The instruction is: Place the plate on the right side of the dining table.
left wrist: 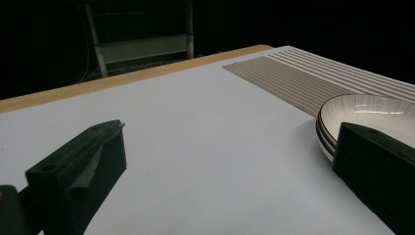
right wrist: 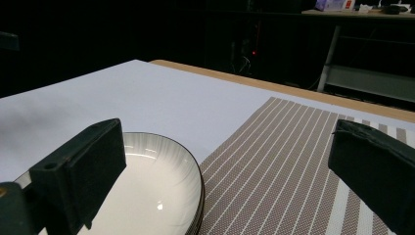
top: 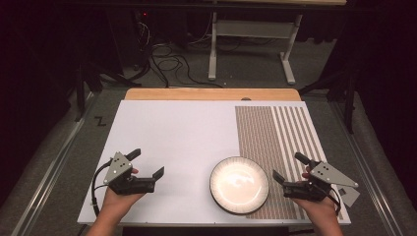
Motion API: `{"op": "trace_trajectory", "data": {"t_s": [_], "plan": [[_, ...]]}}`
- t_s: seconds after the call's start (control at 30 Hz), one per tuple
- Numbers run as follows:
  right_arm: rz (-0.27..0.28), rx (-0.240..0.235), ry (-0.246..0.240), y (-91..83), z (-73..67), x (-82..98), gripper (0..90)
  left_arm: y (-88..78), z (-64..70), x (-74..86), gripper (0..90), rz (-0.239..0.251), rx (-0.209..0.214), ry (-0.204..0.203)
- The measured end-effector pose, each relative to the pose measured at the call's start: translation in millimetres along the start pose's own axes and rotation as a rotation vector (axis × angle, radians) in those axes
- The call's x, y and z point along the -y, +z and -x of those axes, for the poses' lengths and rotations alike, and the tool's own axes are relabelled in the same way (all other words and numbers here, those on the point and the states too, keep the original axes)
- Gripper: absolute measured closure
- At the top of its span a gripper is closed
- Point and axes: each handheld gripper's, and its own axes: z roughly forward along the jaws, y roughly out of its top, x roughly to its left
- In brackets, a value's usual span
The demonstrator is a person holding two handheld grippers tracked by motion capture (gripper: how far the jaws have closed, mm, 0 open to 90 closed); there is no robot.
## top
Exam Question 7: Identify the white board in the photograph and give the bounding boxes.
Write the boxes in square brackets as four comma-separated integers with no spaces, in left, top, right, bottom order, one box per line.
[77,99,352,227]

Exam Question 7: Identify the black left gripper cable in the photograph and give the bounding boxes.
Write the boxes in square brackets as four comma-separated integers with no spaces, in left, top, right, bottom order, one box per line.
[90,157,114,218]

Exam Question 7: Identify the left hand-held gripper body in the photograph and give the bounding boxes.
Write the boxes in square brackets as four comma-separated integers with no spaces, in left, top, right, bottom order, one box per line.
[102,150,155,197]

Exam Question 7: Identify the brown striped placemat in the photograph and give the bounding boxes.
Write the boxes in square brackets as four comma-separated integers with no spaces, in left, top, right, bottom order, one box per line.
[234,105,345,221]

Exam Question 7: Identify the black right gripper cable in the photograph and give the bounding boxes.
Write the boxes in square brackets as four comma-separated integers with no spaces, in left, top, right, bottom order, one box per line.
[327,187,342,216]

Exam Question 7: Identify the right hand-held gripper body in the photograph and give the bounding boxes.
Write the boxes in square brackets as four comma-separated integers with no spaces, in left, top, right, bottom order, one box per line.
[282,158,360,203]

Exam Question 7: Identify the metal floor rail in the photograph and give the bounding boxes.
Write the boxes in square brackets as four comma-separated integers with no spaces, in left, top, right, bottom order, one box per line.
[10,92,100,236]
[328,100,410,236]

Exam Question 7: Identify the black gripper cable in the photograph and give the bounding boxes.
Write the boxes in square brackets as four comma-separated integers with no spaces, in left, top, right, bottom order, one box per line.
[90,157,114,218]
[327,187,342,216]

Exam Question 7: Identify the round white plate dark rim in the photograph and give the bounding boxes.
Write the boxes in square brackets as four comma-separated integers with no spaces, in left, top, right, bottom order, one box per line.
[208,155,270,216]

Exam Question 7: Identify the black equipment case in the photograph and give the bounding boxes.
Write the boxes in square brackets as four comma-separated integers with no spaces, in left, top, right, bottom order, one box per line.
[106,8,190,68]

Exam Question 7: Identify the white desk frame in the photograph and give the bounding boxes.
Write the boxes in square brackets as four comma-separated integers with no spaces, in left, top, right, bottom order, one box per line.
[208,0,348,87]

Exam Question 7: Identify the black floor cables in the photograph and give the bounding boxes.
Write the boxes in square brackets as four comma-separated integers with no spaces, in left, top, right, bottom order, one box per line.
[131,13,225,89]

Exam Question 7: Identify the small grey card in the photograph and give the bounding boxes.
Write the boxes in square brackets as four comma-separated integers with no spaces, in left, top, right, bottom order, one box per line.
[337,186,361,208]

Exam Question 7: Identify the person's left hand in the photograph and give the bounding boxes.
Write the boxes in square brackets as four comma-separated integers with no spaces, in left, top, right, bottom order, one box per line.
[100,167,148,218]

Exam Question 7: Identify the wooden table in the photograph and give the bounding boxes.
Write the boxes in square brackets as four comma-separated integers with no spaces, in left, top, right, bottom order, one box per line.
[124,88,302,102]

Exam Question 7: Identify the black stand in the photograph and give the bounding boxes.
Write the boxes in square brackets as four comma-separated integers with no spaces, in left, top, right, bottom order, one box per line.
[297,63,359,135]
[72,60,143,123]

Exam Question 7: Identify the person's right hand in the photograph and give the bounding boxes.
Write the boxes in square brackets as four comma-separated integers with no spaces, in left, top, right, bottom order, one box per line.
[292,165,339,224]

